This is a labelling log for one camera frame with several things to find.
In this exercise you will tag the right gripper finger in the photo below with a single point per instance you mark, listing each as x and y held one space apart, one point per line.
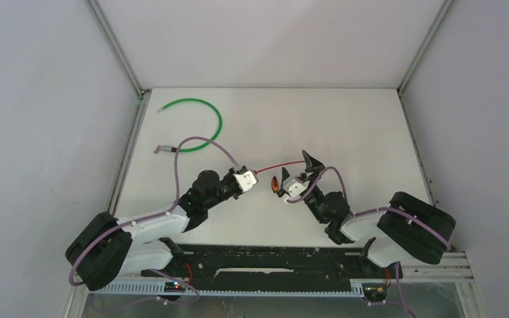
284 175
313 166

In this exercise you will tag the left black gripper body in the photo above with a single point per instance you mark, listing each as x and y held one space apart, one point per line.
227 186

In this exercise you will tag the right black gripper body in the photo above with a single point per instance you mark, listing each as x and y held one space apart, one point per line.
315 197

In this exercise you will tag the red cable lock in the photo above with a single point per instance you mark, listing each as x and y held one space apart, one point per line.
279 166

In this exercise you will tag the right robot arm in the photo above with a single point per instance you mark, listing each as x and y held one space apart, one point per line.
407 228

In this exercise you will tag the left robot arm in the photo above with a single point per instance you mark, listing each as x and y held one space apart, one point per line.
109 247

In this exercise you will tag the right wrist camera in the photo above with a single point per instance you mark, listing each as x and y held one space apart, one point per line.
293 189

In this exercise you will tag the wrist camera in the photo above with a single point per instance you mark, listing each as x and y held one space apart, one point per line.
246 180
293 189

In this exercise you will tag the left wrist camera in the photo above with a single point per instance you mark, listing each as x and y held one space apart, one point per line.
246 180

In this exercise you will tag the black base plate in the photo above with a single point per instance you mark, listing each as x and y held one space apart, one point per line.
275 268

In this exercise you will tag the green cable lock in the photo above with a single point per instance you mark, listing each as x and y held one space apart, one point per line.
184 117

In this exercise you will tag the grey cable duct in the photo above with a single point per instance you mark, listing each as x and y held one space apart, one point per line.
170 288

